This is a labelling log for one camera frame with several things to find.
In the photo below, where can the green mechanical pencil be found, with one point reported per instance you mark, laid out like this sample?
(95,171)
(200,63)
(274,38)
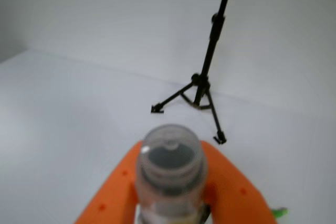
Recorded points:
(279,212)

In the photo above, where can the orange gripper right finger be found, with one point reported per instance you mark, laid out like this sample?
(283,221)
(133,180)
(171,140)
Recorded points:
(231,196)

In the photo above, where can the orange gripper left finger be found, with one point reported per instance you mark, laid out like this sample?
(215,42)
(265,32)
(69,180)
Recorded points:
(116,199)

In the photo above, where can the black camera tripod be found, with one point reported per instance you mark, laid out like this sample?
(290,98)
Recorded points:
(203,99)

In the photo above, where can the black capped marker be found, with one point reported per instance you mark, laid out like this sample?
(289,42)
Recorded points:
(171,174)

